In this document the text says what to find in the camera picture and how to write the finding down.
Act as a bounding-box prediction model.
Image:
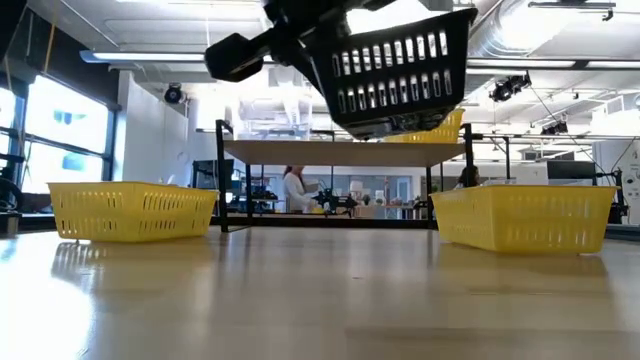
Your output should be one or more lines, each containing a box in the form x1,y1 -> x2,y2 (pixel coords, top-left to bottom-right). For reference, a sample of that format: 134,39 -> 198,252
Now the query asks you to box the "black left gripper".
263,0 -> 381,96

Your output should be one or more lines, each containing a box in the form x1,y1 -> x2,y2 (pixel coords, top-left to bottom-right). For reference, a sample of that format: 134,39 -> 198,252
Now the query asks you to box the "clear plastic basket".
233,97 -> 314,142

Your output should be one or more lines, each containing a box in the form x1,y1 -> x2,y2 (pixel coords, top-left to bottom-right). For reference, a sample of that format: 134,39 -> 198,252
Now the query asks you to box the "black slotted plastic basket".
308,7 -> 479,141

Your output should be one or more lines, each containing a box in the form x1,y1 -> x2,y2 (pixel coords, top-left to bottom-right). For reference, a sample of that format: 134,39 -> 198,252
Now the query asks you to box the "yellow slotted plastic basket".
382,108 -> 466,145
429,184 -> 620,255
47,180 -> 220,244

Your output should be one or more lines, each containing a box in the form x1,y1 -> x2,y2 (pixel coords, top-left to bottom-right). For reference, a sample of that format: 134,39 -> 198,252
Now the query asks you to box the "wooden shelf with black legs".
214,118 -> 477,236

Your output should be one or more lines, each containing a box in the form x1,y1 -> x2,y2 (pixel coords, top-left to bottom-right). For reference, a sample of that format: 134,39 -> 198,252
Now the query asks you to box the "person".
282,165 -> 320,215
453,164 -> 482,190

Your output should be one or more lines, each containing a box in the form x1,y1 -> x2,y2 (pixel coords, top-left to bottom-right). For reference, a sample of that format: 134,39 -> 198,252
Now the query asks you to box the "black ceiling spotlight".
163,83 -> 185,105

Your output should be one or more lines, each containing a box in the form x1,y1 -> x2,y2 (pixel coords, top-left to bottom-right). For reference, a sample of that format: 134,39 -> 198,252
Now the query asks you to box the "black computer monitor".
192,158 -> 235,191
546,159 -> 598,187

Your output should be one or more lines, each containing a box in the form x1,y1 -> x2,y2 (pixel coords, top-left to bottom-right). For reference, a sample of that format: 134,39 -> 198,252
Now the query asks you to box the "long ceiling light bar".
79,49 -> 640,71

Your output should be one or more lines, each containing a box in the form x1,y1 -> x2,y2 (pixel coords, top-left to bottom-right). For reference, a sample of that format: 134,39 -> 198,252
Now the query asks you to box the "black track light cluster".
488,72 -> 533,104

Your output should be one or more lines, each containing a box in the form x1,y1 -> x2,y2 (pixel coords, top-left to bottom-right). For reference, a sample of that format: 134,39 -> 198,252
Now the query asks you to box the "large window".
0,74 -> 119,211

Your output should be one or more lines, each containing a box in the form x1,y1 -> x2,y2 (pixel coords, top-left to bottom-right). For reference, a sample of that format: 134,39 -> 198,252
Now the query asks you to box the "black equipment stand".
597,168 -> 630,225

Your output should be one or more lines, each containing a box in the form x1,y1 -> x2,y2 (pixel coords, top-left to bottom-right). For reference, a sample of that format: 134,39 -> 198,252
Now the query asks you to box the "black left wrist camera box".
203,32 -> 267,84

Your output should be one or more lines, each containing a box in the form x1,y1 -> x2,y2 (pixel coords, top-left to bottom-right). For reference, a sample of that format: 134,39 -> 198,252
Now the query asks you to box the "black aluminium table frame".
0,212 -> 640,241

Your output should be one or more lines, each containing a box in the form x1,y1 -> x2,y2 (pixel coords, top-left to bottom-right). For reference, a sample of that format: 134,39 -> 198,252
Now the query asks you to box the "silver ventilation duct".
464,0 -> 591,59

